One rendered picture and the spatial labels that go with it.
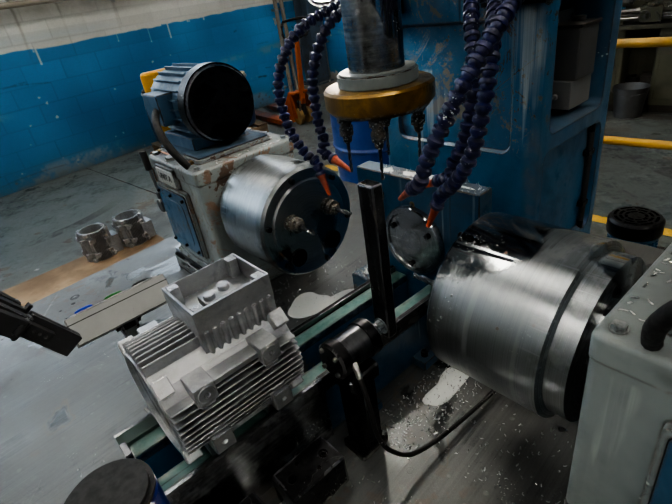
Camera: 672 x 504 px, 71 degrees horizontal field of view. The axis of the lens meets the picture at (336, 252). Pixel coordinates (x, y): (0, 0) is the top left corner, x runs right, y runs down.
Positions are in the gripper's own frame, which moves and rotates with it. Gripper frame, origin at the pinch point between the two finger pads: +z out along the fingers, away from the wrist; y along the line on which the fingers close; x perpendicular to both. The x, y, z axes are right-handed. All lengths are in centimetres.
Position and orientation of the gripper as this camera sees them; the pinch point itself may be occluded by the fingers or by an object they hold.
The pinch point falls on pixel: (49, 333)
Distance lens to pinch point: 70.5
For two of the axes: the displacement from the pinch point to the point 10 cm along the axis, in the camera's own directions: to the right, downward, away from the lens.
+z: 5.0, 5.3, 6.9
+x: -5.7, 8.0, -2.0
